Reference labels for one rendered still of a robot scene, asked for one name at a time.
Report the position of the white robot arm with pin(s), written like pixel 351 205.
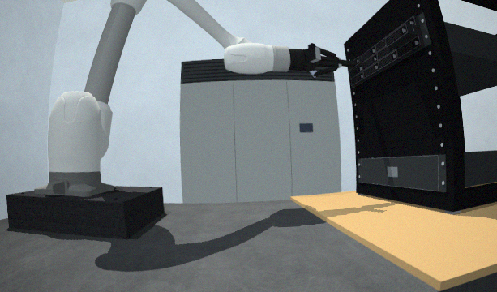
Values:
pixel 80 122

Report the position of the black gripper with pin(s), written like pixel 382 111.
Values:
pixel 298 61

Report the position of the tan wooden board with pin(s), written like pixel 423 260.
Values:
pixel 443 250

